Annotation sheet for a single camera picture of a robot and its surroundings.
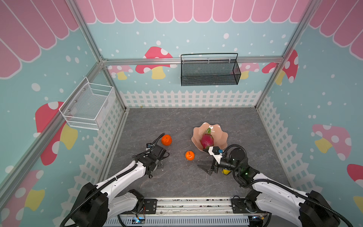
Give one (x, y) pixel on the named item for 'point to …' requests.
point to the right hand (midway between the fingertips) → (201, 157)
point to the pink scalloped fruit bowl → (220, 137)
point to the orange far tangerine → (166, 140)
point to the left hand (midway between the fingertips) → (152, 165)
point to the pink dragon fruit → (206, 139)
